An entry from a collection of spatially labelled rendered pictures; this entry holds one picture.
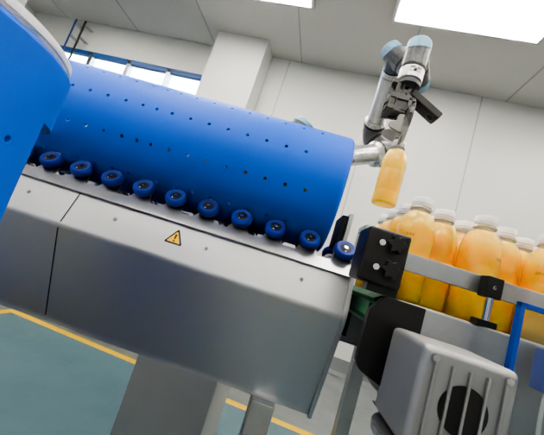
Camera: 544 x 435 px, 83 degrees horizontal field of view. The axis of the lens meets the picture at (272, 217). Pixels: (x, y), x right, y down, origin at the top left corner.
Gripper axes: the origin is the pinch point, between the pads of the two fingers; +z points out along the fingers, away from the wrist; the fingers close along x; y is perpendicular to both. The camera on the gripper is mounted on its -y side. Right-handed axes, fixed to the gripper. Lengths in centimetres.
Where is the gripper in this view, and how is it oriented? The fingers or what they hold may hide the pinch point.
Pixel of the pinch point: (399, 143)
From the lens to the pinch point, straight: 104.0
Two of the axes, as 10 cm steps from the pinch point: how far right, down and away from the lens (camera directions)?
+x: -0.4, -1.5, -9.9
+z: -3.1, 9.4, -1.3
